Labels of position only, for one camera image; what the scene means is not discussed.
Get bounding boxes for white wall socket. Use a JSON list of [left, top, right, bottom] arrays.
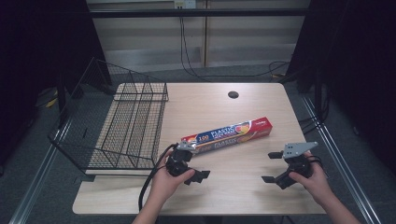
[[174, 0, 197, 10]]

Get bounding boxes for yellow floor object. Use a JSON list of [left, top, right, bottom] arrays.
[[36, 88, 60, 109]]

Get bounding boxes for black horizontal bar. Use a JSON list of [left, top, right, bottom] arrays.
[[89, 7, 312, 19]]

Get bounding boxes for person's left hand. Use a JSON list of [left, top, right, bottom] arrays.
[[149, 148, 196, 205]]

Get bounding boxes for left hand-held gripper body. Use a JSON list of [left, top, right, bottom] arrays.
[[165, 140, 197, 178]]

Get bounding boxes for black cable along wall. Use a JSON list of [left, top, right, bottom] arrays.
[[178, 16, 291, 84]]

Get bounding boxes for black cables beside table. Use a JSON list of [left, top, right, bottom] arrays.
[[298, 90, 330, 136]]

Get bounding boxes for person's right hand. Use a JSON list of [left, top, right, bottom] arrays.
[[288, 151, 332, 207]]

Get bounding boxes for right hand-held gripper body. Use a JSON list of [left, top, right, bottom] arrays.
[[275, 142, 319, 190]]

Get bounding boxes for red plastic wrap box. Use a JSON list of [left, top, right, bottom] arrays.
[[180, 116, 274, 156]]

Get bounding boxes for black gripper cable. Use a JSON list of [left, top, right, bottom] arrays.
[[137, 143, 179, 213], [306, 154, 329, 179]]

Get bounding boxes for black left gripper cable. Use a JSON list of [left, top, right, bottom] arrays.
[[137, 143, 179, 213]]

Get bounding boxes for dark curtain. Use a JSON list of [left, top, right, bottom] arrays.
[[284, 0, 396, 175], [0, 0, 113, 175]]

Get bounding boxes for black wire basket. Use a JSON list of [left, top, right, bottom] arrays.
[[48, 57, 170, 175]]

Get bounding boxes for metal floor rail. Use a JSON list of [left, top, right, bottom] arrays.
[[301, 95, 382, 224], [8, 119, 73, 224]]

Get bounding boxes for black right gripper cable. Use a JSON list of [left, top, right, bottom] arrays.
[[306, 154, 329, 179]]

